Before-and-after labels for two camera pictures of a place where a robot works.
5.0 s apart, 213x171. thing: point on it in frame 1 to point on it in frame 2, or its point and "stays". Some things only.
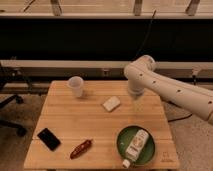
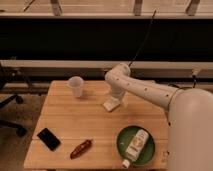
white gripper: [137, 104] to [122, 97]
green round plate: [124, 139] stays
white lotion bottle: [135, 147] stays
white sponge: [112, 103] stays
